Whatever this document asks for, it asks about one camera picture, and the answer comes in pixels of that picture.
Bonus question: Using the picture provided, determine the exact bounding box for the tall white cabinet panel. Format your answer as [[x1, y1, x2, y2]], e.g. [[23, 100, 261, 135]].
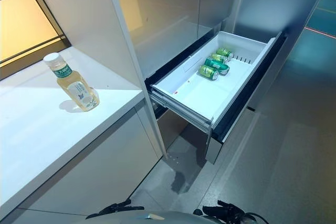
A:
[[27, 0, 169, 161]]

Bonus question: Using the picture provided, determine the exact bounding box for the white counter cabinet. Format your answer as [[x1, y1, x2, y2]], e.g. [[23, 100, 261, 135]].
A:
[[0, 45, 165, 224]]

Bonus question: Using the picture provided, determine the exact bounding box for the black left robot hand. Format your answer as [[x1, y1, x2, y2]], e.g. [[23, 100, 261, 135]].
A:
[[86, 199, 140, 220]]

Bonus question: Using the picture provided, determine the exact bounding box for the fridge drawer with white bin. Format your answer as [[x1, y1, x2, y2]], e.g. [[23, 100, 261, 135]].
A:
[[145, 30, 288, 166]]

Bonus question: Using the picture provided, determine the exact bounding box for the window with black frame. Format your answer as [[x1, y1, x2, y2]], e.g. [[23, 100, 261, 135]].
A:
[[0, 0, 70, 80]]

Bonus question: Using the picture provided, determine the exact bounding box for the silver fridge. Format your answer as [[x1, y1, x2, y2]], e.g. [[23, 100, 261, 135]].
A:
[[110, 0, 326, 167]]

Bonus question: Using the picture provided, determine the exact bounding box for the green drink can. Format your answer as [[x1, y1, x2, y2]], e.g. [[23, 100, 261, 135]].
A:
[[204, 57, 230, 76], [216, 47, 234, 59], [211, 54, 229, 64], [198, 64, 220, 81]]

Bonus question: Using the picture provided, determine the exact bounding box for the tea bottle with white cap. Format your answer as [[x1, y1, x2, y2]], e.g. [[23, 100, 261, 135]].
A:
[[43, 52, 100, 111]]

